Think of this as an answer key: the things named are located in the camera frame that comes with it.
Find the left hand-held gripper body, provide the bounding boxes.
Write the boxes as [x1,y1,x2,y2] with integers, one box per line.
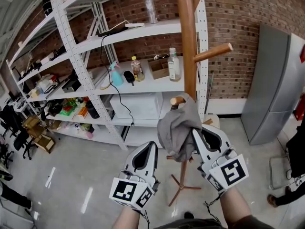
[109,168,161,211]

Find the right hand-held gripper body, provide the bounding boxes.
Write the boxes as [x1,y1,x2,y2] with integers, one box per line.
[196,146,250,197]

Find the grey cloth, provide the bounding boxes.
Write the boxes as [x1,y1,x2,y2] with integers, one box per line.
[157,93,203,163]

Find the wooden coat stand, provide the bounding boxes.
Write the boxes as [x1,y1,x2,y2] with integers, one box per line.
[166,0,234,208]

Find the person's left forearm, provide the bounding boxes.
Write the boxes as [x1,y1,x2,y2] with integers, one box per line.
[111,207,144,229]

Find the person's right forearm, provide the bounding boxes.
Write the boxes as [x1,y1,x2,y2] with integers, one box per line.
[218,187,253,229]

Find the white microwave oven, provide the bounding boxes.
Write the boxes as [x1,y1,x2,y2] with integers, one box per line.
[109,92,164,120]

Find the person's shirt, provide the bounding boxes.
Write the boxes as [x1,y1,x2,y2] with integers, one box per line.
[153,213,277,229]

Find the black insulated jar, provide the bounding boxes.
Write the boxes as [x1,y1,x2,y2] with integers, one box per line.
[86,100,101,119]

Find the white metal shelving unit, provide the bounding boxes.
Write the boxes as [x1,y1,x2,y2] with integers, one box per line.
[6,0,96,139]
[51,0,210,152]

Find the orange box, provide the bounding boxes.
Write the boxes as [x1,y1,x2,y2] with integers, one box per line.
[77,106,89,118]

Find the grey refrigerator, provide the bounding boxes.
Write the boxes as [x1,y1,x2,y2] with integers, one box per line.
[240,23,305,146]

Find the red box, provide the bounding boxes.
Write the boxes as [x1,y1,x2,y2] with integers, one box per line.
[294,98,305,122]

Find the clear bottle with white cap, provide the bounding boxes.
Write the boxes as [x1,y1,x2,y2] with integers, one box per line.
[167,47,182,82]

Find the teal spray bottle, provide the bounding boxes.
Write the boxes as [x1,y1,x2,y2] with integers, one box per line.
[108,61,124,86]

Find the open cardboard box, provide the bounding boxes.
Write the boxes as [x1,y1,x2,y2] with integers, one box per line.
[148,57,171,80]

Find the yellow-capped drink bottle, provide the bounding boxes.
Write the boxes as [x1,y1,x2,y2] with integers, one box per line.
[130,55,145,82]

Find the green packets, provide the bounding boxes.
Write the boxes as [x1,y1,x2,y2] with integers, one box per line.
[59,99,80,116]

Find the black and silver device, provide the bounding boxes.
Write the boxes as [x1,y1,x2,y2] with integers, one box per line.
[61,78,82,94]

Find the black office chair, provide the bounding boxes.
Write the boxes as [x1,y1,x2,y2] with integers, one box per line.
[0,103,18,141]
[12,125,37,161]

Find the black power strip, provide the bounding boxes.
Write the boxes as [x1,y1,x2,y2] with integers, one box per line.
[97,27,129,38]

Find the white power strip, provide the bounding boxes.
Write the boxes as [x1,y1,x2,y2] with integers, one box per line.
[124,22,145,29]

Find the clear plastic bottle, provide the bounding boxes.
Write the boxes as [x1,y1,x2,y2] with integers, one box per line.
[145,0,159,24]

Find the black cylinder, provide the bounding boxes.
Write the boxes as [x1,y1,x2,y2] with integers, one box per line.
[42,0,53,17]

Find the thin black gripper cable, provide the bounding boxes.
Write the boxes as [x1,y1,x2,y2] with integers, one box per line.
[204,194,224,224]
[140,209,151,229]

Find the metal wire frame stand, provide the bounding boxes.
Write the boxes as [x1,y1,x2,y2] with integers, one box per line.
[269,155,299,191]

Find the grey long-handled tool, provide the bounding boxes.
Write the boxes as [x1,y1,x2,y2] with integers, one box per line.
[206,73,214,104]

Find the black power cable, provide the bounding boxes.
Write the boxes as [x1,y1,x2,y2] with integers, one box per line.
[100,34,136,127]

